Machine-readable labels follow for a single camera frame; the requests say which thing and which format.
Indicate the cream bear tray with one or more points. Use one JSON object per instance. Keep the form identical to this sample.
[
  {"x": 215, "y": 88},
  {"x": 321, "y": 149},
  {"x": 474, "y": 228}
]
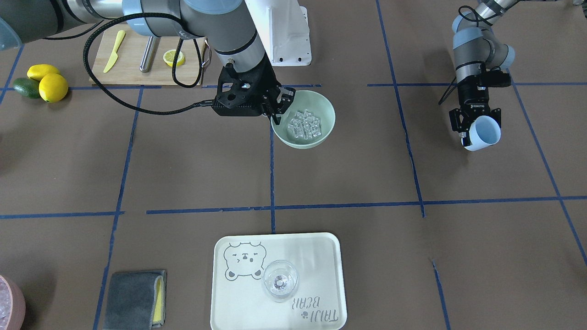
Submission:
[{"x": 239, "y": 301}]

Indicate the yellow lemon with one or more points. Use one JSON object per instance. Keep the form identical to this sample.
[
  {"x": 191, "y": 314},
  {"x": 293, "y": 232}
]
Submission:
[
  {"x": 39, "y": 71},
  {"x": 53, "y": 88}
]

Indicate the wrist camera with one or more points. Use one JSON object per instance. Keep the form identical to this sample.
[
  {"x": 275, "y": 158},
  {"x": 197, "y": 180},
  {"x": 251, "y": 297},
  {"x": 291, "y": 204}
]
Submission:
[
  {"x": 246, "y": 109},
  {"x": 495, "y": 79}
]

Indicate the yellow lemon lower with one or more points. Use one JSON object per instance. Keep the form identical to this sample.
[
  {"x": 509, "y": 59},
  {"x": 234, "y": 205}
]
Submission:
[{"x": 53, "y": 88}]

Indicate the clear ice cubes pile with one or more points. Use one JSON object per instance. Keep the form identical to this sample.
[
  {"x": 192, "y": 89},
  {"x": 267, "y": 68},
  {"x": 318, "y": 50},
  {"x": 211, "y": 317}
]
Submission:
[{"x": 304, "y": 125}]

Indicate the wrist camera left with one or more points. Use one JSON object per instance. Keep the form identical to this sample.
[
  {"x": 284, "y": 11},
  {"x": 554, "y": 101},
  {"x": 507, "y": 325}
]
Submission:
[{"x": 495, "y": 79}]

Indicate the mint green bowl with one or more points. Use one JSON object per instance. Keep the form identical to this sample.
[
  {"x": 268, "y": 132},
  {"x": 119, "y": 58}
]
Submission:
[{"x": 315, "y": 103}]

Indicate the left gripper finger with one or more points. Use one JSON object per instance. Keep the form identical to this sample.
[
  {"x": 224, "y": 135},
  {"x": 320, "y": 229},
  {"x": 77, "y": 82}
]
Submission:
[
  {"x": 495, "y": 114},
  {"x": 460, "y": 122}
]

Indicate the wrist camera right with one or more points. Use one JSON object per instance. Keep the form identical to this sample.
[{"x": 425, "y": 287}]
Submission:
[{"x": 246, "y": 109}]

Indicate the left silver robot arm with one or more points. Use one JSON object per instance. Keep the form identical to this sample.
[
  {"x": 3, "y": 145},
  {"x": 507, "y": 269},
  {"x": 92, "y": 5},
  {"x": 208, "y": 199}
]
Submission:
[{"x": 481, "y": 62}]

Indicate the lemon half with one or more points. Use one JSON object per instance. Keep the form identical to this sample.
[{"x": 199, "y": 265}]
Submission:
[{"x": 173, "y": 57}]

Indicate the yellow lemon upper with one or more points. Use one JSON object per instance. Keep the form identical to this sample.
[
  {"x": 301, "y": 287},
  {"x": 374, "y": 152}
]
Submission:
[{"x": 39, "y": 71}]

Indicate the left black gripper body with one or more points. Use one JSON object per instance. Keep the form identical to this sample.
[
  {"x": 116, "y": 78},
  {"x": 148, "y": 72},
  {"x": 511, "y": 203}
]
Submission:
[{"x": 471, "y": 94}]

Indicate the light blue plastic cup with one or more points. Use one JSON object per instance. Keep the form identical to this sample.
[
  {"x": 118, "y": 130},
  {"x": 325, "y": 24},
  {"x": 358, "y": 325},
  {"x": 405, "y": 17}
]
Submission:
[{"x": 484, "y": 132}]

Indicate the clear drinking glass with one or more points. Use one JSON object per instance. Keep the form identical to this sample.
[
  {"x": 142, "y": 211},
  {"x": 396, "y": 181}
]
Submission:
[{"x": 281, "y": 280}]

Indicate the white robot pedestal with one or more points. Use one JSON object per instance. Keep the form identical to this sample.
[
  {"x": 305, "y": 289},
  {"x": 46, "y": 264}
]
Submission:
[{"x": 283, "y": 28}]

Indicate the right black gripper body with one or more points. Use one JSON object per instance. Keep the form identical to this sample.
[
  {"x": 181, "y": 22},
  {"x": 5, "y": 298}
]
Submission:
[{"x": 264, "y": 85}]

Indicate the green lime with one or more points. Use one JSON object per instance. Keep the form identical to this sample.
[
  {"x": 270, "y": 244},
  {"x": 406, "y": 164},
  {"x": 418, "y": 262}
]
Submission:
[{"x": 27, "y": 87}]

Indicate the yellow plastic knife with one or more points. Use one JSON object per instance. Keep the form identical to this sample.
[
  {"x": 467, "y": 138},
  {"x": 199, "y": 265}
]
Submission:
[{"x": 120, "y": 35}]

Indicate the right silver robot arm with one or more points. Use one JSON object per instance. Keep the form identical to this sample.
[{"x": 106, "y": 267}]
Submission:
[{"x": 227, "y": 24}]

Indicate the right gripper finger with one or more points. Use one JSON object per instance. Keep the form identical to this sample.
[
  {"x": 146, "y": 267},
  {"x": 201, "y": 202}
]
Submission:
[
  {"x": 275, "y": 112},
  {"x": 286, "y": 98}
]

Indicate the wooden cutting board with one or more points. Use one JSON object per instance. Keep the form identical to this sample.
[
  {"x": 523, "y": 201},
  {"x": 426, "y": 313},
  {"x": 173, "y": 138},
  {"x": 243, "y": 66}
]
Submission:
[{"x": 126, "y": 70}]

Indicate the pink bowl with ice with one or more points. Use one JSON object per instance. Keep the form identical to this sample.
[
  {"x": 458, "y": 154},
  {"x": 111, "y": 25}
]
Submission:
[{"x": 13, "y": 306}]

